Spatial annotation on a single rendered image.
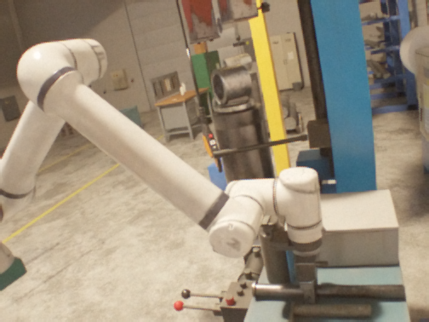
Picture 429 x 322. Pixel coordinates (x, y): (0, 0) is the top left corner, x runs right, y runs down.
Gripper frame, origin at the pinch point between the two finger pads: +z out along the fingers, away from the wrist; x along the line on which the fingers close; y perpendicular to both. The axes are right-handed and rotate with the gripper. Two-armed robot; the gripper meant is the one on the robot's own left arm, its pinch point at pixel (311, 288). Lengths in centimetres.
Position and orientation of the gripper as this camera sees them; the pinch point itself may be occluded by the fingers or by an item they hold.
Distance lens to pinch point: 97.2
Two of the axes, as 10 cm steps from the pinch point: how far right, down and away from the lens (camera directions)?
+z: 1.9, 9.3, 3.1
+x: 3.0, -3.6, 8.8
